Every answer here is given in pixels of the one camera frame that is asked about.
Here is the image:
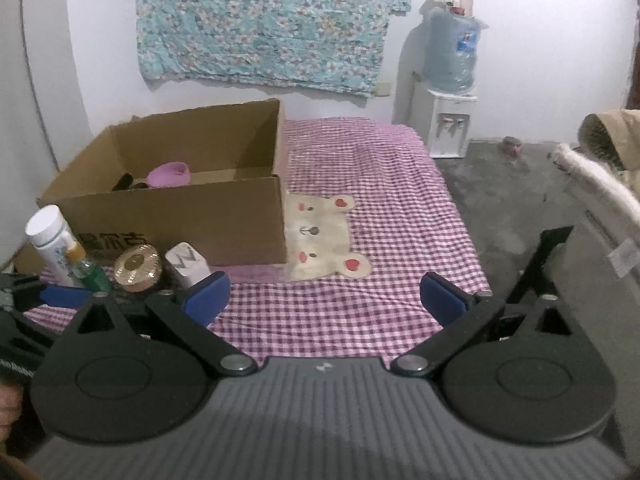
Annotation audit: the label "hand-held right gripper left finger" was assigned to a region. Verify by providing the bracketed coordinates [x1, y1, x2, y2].
[75, 271, 259, 379]

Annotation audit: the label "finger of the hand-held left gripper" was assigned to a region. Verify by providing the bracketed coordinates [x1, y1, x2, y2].
[0, 272, 96, 311]

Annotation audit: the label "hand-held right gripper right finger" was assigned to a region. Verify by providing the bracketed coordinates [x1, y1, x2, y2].
[390, 271, 574, 379]

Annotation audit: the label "small clear bottle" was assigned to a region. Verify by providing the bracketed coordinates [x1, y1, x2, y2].
[70, 241, 114, 294]

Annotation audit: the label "small white box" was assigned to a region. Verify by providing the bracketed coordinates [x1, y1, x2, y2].
[164, 242, 211, 289]

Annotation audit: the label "white plastic bottle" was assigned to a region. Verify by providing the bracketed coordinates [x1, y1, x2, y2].
[25, 204, 84, 289]

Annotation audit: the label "large cardboard box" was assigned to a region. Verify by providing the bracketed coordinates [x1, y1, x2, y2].
[36, 98, 291, 267]

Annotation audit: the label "gold round jar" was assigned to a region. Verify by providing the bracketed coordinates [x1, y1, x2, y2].
[113, 243, 162, 291]

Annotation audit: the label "purple bowl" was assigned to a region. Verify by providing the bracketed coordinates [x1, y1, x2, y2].
[146, 161, 192, 189]

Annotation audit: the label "person's left hand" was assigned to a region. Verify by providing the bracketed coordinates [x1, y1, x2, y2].
[0, 384, 27, 458]

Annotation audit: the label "small brown cardboard box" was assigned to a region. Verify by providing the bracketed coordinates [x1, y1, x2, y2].
[12, 247, 49, 276]

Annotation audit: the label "purple checkered cloth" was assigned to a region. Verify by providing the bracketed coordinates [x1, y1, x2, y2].
[24, 116, 494, 364]

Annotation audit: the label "white water dispenser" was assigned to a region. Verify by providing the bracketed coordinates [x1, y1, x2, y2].
[411, 81, 479, 160]

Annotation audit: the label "white fluffy cloth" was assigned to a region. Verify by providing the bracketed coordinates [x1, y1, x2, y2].
[552, 143, 640, 232]

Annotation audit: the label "beige coat with fur hood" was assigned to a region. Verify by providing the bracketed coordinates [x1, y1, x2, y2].
[578, 108, 640, 187]

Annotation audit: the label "blue water bottle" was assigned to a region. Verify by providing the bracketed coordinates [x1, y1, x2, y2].
[423, 10, 482, 95]

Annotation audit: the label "small items on water bottle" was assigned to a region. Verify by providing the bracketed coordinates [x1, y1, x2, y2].
[437, 0, 476, 16]

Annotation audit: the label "black wall cable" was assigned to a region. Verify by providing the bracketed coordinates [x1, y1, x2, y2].
[18, 0, 59, 169]

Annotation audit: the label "floral blue wall cloth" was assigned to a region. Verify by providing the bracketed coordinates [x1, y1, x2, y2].
[136, 0, 414, 97]

